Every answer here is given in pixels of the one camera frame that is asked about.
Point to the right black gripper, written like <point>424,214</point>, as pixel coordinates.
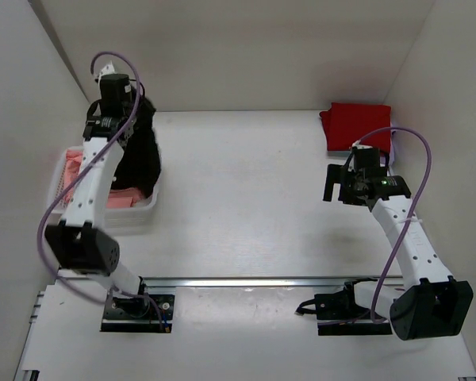
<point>337,175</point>

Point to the black t shirt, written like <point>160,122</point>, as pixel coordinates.
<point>140,166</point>

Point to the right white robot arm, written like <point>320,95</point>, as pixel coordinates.
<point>432,302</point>

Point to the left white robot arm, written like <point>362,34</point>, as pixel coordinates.
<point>79,241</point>

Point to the red folded t shirt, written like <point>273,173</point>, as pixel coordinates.
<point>345,123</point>

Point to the lavender folded t shirt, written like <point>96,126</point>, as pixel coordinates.
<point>393,147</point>

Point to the pink t shirt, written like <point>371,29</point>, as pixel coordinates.
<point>117,199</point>

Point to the white front board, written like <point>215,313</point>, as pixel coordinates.
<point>227,334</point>

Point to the aluminium rail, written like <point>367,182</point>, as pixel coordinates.
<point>245,282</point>

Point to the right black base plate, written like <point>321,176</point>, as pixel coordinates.
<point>338,315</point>

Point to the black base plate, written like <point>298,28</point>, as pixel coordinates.
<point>338,315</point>
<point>137,315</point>

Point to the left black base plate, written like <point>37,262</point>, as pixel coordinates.
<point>137,315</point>

